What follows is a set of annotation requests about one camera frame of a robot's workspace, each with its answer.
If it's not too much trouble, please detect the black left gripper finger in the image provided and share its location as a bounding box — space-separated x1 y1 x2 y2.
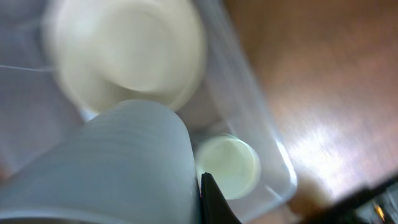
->
201 172 241 224

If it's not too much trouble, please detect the cream plastic cup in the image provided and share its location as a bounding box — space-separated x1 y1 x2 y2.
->
194 135 261 200

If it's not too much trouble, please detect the grey plastic cup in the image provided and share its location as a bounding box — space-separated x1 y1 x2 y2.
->
1 100 201 223

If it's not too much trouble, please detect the clear plastic storage bin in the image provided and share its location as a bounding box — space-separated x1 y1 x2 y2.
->
5 1 297 223

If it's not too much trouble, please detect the beige large bowl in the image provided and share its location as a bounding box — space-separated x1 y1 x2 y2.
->
43 0 206 113

